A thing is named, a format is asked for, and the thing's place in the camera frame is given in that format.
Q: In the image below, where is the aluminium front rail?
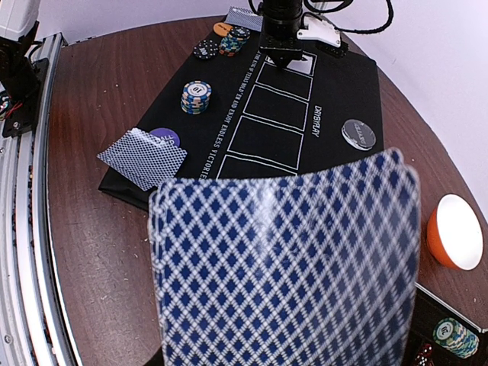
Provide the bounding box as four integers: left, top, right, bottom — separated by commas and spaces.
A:
1, 34, 82, 365

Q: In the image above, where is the black poker table mat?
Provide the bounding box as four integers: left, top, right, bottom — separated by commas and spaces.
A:
98, 28, 384, 210

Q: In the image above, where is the grey playing card deck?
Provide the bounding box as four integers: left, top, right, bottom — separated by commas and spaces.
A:
148, 148, 420, 365

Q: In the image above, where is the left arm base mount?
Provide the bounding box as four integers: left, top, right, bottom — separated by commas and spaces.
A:
1, 21, 50, 138

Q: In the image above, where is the clear grey dealer button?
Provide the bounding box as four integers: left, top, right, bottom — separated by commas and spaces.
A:
341, 119, 377, 151

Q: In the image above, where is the poker chip stack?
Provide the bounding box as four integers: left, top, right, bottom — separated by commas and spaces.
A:
219, 26, 251, 56
180, 80, 212, 114

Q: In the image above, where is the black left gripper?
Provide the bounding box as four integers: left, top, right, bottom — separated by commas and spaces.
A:
259, 33, 303, 63

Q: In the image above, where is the aluminium poker chip case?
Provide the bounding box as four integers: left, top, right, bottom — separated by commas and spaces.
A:
402, 284, 487, 365

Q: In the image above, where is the dealt card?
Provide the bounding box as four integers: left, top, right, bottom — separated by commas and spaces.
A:
97, 127, 188, 191
225, 6, 263, 32

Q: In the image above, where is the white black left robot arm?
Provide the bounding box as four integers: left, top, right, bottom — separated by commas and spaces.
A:
258, 0, 303, 69

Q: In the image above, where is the poker chip row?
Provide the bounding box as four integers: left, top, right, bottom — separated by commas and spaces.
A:
432, 317, 480, 359

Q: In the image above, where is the purple small blind button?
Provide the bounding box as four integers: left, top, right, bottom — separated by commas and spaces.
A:
149, 127, 181, 147

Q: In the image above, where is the white orange bowl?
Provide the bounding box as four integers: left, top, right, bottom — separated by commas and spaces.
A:
426, 194, 483, 271

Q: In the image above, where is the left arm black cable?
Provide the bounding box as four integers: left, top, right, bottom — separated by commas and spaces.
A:
303, 0, 394, 35

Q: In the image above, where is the orange big blind button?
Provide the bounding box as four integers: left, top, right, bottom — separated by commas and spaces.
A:
213, 22, 233, 37

